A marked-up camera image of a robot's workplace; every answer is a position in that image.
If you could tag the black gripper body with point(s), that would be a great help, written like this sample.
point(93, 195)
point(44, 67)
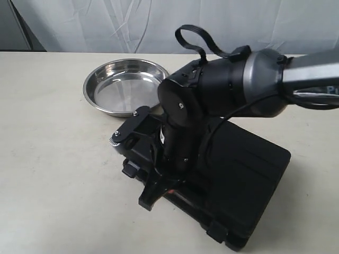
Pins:
point(143, 148)

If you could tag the black plastic tool case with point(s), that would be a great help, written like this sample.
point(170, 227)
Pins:
point(232, 183)

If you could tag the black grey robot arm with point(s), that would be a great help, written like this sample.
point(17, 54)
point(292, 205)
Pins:
point(240, 84)

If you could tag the round stainless steel pan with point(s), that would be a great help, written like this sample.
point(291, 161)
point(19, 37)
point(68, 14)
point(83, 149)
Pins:
point(117, 88)

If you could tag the white wrinkled backdrop cloth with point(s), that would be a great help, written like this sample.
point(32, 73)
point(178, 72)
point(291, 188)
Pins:
point(290, 27)

